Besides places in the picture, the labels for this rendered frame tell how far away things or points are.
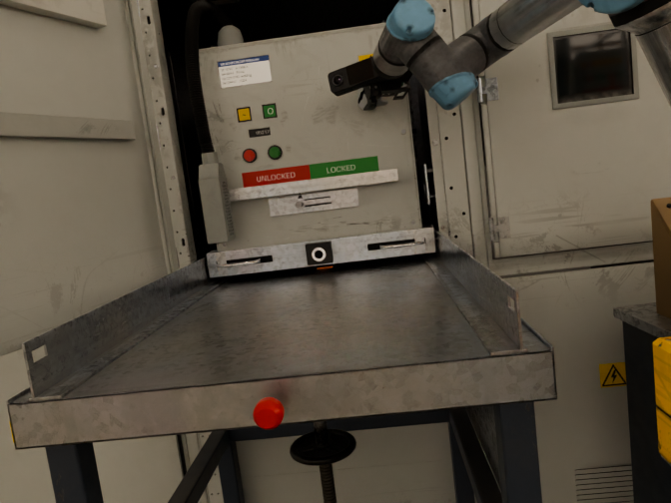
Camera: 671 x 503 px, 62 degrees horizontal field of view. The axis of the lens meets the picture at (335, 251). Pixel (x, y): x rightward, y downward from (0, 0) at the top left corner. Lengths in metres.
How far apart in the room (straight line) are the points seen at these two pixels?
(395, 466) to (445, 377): 0.82
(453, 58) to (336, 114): 0.39
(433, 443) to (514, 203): 0.59
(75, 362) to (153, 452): 0.71
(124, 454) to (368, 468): 0.59
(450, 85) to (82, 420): 0.74
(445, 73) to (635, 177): 0.55
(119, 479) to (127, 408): 0.87
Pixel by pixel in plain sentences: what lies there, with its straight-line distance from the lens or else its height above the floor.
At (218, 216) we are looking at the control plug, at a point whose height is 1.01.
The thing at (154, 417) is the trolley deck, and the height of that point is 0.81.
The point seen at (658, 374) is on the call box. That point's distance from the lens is 0.52.
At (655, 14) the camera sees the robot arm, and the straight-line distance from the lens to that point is 0.74.
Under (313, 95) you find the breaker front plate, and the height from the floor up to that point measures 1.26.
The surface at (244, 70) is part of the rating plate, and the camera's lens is 1.37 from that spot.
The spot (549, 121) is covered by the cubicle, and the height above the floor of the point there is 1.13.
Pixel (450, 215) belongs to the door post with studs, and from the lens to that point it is 1.30.
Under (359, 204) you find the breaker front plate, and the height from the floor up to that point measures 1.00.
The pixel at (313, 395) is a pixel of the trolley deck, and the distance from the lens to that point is 0.65.
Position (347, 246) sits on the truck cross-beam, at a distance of 1.32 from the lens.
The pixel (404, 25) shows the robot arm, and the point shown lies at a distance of 1.01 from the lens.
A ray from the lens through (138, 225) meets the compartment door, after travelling 1.32.
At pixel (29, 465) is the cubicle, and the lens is 1.66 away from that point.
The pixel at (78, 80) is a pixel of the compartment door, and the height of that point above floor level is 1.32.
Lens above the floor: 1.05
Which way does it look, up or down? 7 degrees down
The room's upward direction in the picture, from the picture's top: 7 degrees counter-clockwise
